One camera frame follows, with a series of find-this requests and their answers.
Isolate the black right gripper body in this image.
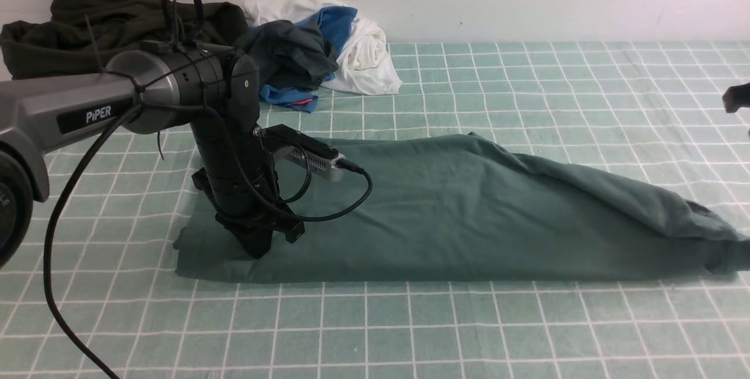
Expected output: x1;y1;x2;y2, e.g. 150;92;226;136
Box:
721;83;750;113

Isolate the dark olive crumpled garment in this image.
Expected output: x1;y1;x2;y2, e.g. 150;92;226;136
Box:
2;0;248;80

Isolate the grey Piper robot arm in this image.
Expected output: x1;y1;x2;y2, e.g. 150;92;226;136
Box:
2;41;748;284

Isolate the blue crumpled garment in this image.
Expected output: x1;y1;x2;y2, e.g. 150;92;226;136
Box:
259;6;358;113

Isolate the dark grey crumpled garment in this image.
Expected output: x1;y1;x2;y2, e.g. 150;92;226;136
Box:
234;21;339;90

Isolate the green long-sleeved shirt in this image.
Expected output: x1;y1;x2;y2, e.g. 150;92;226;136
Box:
175;134;749;284

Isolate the black camera cable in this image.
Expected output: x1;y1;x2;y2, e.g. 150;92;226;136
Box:
42;104;373;379

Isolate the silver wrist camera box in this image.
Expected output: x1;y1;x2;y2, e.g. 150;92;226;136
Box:
261;125;345;182

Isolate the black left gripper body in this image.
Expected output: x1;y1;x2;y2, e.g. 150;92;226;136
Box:
191;115;305;260

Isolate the green checkered tablecloth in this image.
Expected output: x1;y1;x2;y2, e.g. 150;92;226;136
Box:
0;43;750;379

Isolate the white crumpled garment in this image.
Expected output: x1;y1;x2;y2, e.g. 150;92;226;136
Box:
244;0;403;95

